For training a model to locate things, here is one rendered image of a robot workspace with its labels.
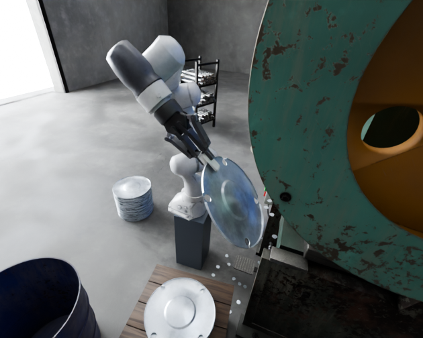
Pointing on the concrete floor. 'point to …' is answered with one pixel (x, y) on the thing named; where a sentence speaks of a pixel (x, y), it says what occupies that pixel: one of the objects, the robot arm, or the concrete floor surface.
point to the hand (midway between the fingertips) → (209, 161)
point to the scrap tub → (39, 302)
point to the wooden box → (225, 292)
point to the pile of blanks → (135, 206)
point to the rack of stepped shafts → (194, 75)
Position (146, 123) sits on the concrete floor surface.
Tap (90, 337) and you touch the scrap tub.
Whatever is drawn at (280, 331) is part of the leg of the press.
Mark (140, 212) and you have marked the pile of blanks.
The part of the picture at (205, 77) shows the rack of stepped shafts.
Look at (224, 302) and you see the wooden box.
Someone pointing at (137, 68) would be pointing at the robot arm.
